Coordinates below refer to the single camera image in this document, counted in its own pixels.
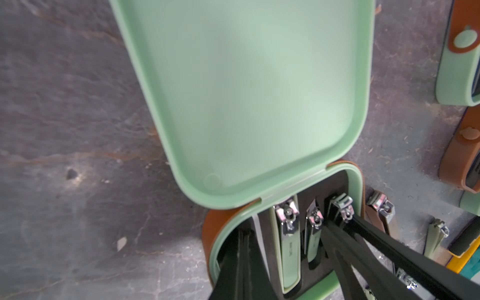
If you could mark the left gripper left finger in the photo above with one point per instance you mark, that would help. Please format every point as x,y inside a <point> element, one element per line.
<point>243,274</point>

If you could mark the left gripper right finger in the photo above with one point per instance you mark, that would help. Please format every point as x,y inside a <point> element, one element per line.
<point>340,248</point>

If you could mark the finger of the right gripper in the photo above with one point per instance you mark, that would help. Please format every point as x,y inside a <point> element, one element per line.
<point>443,283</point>

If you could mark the small clipper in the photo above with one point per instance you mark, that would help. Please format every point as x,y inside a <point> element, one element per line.
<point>312,234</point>

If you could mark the brown nail clipper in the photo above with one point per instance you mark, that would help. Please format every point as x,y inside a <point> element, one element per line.
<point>382,214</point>

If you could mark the green case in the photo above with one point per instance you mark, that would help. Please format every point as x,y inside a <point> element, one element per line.
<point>459,68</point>
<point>470,202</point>
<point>253,101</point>

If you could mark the green nail clipper large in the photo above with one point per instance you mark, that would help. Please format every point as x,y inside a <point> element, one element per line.
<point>436,233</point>

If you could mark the brown case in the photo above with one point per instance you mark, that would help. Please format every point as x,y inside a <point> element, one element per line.
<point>460,165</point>

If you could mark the yellow handled pliers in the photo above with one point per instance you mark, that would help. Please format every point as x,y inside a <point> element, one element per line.
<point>465,251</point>

